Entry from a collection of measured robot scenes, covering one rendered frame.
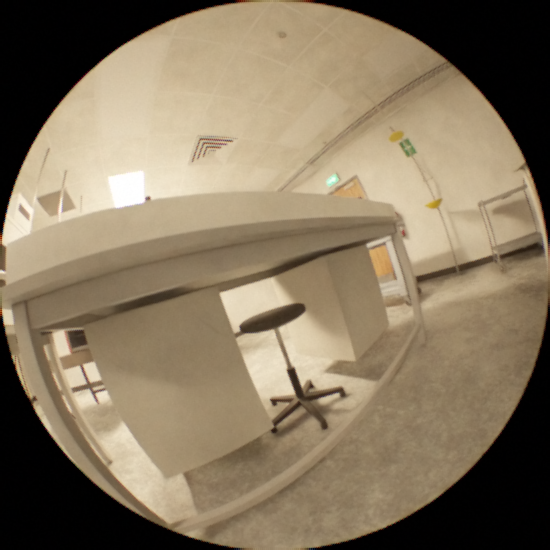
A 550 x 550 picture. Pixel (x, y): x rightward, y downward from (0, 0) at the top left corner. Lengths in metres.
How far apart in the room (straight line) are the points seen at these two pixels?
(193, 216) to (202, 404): 0.59
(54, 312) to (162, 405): 0.44
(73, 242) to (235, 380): 0.63
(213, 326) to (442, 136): 3.66
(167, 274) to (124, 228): 0.13
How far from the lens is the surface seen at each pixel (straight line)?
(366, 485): 0.83
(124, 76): 2.23
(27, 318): 0.53
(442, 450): 0.89
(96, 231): 0.44
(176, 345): 0.67
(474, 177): 3.47
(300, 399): 1.16
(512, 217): 3.53
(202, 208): 0.45
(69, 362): 2.18
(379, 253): 3.74
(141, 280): 0.42
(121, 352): 0.69
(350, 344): 1.13
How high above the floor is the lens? 0.75
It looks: 3 degrees up
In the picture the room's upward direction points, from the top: 19 degrees counter-clockwise
